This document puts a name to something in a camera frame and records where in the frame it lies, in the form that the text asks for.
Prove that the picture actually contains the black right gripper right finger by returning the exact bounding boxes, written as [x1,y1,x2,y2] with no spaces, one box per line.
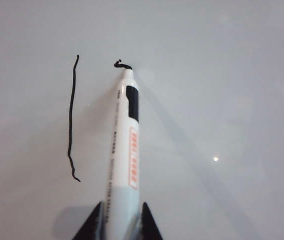
[141,201,164,240]

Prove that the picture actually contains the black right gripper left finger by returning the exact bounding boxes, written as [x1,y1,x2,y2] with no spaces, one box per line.
[71,201,105,240]

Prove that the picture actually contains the white marker pen orange print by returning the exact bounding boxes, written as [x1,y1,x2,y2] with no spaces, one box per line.
[103,66,143,240]

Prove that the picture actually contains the large white glass whiteboard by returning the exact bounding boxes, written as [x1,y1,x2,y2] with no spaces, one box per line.
[0,0,284,240]

